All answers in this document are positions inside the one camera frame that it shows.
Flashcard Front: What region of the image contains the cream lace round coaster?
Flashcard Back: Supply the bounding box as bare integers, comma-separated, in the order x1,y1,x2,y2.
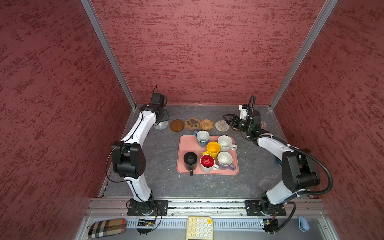
215,120,230,132

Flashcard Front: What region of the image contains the black mug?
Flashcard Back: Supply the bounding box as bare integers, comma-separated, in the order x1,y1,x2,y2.
183,152,198,176

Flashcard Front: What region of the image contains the small green alarm clock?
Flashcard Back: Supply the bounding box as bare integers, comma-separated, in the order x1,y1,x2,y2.
275,157,283,167

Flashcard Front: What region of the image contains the brown paw print coaster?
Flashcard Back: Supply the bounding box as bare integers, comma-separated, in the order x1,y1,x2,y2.
185,117,200,131

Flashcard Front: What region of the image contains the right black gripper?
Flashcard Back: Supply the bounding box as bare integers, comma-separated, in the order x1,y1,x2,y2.
222,114,252,133

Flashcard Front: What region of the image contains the dark brown round coaster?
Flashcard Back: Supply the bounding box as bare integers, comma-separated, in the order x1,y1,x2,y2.
170,120,185,132

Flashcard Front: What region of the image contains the yellow mug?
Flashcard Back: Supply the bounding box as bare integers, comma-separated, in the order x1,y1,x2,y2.
203,142,221,159

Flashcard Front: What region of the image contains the red interior white mug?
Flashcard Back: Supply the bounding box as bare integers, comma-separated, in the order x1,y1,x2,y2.
200,155,220,173

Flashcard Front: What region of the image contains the white mug purple handle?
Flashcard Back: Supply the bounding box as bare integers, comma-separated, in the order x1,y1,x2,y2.
218,152,237,171

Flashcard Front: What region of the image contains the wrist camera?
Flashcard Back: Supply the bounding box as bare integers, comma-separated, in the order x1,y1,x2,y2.
150,93,168,109
239,104,261,121

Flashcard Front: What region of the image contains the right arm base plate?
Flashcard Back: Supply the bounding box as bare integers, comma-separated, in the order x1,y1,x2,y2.
245,199,287,217

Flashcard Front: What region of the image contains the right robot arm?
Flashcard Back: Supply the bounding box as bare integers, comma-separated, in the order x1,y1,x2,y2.
223,114,321,215

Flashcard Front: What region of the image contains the black corrugated cable hose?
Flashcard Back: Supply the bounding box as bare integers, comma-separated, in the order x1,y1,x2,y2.
246,94,334,233

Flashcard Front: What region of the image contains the plaid glasses case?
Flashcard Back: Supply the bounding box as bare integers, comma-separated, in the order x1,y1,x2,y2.
88,219,127,239

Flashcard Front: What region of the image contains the light blue small device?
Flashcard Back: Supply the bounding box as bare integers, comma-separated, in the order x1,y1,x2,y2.
299,216,310,232

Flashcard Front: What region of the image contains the aluminium front rail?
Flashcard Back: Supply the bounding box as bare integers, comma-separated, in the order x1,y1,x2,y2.
85,198,330,219

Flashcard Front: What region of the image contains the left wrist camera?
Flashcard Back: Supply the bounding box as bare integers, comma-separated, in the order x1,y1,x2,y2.
150,93,168,109

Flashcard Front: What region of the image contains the grey round coaster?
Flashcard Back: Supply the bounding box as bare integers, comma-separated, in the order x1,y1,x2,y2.
154,121,168,130

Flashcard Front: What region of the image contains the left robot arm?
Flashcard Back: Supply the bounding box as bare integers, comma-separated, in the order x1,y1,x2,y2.
111,104,165,215

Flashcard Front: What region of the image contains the pink flower coaster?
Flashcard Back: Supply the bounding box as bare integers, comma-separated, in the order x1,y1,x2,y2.
261,121,267,130

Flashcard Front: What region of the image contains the yellow calculator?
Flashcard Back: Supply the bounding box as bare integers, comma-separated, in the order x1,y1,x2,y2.
186,216,214,240

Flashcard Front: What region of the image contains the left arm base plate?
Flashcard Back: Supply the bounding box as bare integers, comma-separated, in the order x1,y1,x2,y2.
126,200,169,216

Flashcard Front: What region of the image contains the woven tan round coaster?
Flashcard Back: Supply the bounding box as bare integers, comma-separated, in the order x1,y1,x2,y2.
199,119,214,131

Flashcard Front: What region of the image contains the light blue patterned mug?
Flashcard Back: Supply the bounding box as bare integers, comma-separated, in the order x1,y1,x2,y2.
194,131,210,148

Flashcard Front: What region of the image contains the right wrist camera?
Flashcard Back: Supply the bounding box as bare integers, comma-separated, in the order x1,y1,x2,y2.
239,104,261,121

